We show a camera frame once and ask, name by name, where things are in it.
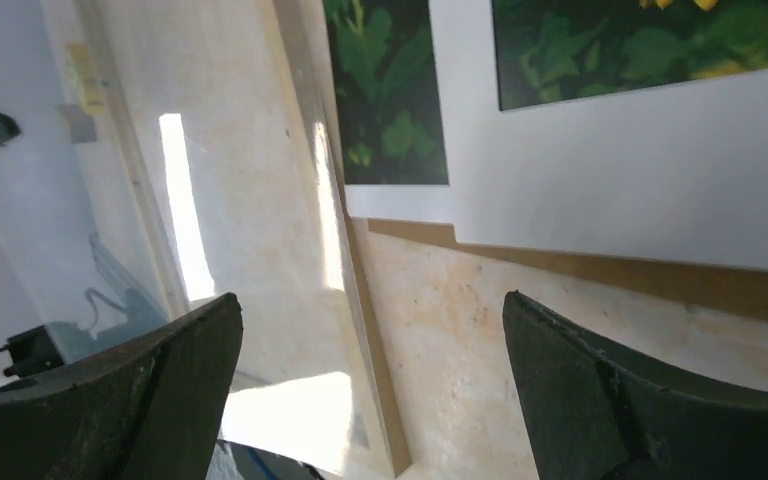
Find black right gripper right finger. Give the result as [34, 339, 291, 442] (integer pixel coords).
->
[502, 291, 768, 479]

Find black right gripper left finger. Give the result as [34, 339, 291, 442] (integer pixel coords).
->
[0, 293, 243, 479]

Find white paper mat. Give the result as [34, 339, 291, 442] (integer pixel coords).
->
[427, 0, 768, 276]

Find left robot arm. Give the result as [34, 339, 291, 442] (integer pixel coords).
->
[0, 325, 66, 378]

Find yellow toy block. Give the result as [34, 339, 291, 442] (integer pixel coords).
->
[65, 43, 105, 115]

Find light wooden picture frame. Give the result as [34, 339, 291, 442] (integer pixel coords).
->
[76, 1, 411, 479]

